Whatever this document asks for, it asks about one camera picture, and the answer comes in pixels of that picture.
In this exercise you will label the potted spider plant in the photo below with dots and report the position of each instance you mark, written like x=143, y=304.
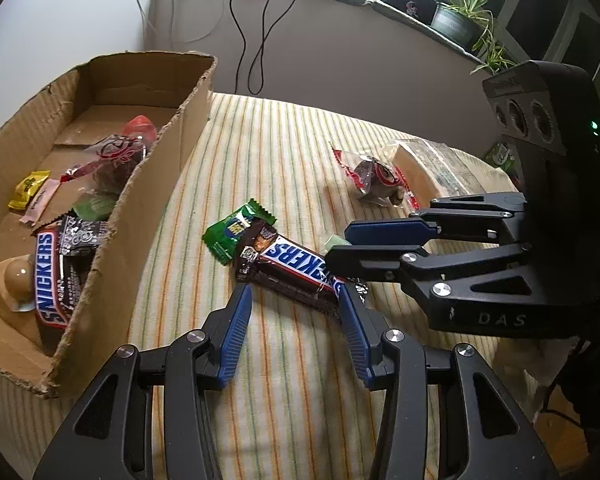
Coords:
x=452, y=22

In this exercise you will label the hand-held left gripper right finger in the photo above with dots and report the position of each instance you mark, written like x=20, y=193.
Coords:
x=355, y=335

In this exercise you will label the red-wrapped brown sweet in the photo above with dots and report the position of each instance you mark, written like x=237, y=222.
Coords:
x=120, y=155
x=375, y=180

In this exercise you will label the small yellow candy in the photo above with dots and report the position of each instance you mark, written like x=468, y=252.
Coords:
x=27, y=190

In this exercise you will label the small pink candy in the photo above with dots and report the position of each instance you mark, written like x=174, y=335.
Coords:
x=42, y=200

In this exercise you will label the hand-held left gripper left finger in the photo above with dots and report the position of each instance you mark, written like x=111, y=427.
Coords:
x=235, y=330

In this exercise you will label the tan egg-shaped capsule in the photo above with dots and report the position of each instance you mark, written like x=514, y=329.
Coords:
x=17, y=280

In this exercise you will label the white window frame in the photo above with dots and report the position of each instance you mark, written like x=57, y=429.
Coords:
x=567, y=30

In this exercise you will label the cardboard box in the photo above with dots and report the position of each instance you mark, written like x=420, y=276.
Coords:
x=105, y=75

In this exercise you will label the green snack bag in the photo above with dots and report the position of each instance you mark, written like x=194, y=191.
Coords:
x=502, y=155

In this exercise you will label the clear-wrapped pale cake packet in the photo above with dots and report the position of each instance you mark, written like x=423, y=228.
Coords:
x=430, y=165

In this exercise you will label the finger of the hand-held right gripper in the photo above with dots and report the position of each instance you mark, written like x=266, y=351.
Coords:
x=360, y=260
x=385, y=232

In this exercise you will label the small figurine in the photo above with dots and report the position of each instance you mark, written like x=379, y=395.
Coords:
x=410, y=7

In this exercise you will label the brown chocolate bar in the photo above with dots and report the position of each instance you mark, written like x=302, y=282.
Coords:
x=295, y=262
x=47, y=280

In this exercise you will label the white wardrobe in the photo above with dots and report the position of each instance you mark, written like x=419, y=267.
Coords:
x=55, y=20

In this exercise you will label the yellow striped blanket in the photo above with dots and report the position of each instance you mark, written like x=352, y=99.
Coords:
x=280, y=160

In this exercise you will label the green candy packet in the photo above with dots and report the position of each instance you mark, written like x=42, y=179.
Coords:
x=225, y=232

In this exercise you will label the pale green jelly candy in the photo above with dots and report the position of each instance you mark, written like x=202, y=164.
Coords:
x=336, y=242

